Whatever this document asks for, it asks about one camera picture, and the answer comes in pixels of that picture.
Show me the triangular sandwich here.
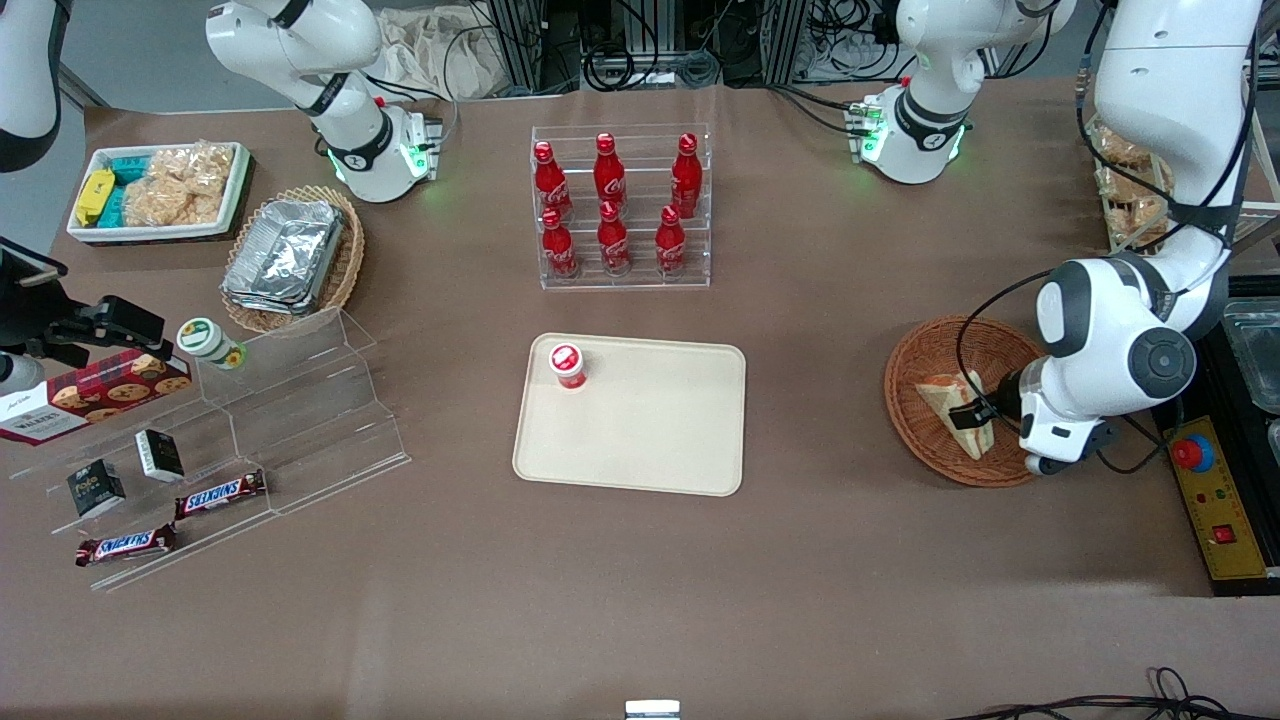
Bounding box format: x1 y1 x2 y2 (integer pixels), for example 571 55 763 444
915 372 997 461

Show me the Snickers bar brown wrapper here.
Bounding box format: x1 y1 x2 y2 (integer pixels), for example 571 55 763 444
75 523 178 568
174 469 268 521

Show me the aluminium foil container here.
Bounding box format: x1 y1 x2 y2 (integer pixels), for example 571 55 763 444
222 198 346 316

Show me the black cable bundle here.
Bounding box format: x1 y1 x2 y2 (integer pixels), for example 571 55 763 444
800 0 901 83
580 0 723 93

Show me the white plastic snack bin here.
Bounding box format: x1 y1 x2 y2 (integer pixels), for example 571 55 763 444
66 141 253 245

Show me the cream plastic tray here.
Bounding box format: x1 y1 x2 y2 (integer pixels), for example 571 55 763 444
512 333 748 498

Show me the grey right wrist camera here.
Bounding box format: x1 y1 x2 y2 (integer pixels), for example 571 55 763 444
0 352 46 401

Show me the black floor cable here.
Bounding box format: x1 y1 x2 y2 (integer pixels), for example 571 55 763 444
945 665 1280 720

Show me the green white sunflower bottle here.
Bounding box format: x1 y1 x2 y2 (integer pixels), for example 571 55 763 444
176 317 248 371

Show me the yellow emergency stop box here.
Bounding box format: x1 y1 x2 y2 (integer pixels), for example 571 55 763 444
1163 415 1279 583

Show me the beige cloth bag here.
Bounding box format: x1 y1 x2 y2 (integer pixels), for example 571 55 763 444
375 8 501 101

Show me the light wicker basket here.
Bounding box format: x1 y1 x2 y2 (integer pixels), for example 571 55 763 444
220 185 366 334

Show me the black Foce box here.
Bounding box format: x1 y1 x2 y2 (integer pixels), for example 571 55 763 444
66 459 127 519

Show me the aluminium frame post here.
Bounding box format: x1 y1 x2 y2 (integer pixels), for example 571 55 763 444
490 0 546 93
760 0 811 86

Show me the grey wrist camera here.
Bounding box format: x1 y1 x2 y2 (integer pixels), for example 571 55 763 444
0 352 46 401
1025 420 1117 477

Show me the black box with white side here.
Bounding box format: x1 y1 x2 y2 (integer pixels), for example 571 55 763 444
135 429 186 483

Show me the black side platform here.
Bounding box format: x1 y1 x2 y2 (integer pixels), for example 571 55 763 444
1195 270 1280 601

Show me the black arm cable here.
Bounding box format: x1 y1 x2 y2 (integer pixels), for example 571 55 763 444
955 265 1061 426

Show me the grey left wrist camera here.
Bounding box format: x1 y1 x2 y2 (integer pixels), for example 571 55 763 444
1025 420 1117 477

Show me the clear bag of rice crackers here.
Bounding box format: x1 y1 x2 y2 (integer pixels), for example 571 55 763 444
122 175 219 229
150 143 238 196

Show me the clear acrylic stepped shelf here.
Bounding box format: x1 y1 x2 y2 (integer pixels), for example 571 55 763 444
8 400 286 593
195 305 413 516

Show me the clear acrylic bottle rack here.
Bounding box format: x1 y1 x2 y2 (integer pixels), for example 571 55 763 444
530 123 713 292

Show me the red Coca-Cola bottle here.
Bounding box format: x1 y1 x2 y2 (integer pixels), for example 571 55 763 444
533 141 573 223
594 133 627 206
597 200 632 276
670 133 703 219
541 208 579 279
655 205 688 276

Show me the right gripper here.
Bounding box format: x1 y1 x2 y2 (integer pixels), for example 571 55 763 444
0 240 167 368

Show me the brown wicker basket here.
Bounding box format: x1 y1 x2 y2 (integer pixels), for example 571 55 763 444
884 315 1051 489

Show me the yellow snack packet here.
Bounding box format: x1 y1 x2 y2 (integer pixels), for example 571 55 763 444
76 168 117 227

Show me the red tartan cookie box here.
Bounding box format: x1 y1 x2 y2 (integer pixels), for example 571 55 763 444
0 350 193 447

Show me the clear plastic container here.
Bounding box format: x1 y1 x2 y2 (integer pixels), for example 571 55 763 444
1222 298 1280 413

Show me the rack with bagged bread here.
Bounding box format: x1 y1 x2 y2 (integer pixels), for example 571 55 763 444
1088 112 1179 253

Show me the red cup with white lid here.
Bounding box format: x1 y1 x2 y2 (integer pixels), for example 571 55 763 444
547 342 588 391

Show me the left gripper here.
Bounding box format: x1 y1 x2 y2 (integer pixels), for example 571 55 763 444
950 358 1089 456

